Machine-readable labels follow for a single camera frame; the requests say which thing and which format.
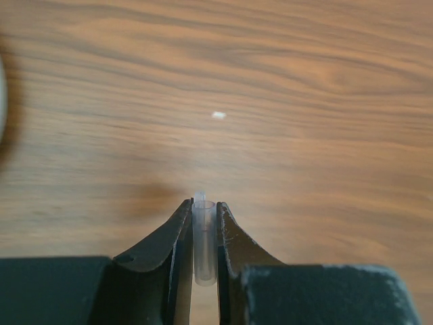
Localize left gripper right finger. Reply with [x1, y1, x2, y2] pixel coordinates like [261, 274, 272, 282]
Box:
[216, 202, 284, 324]

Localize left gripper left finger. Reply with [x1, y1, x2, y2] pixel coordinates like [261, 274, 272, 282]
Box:
[89, 198, 193, 324]

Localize clear pen cap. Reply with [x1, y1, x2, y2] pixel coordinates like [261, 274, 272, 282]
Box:
[192, 192, 217, 286]

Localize cream swirl plate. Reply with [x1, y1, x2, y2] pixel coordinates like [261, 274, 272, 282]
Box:
[0, 59, 8, 140]

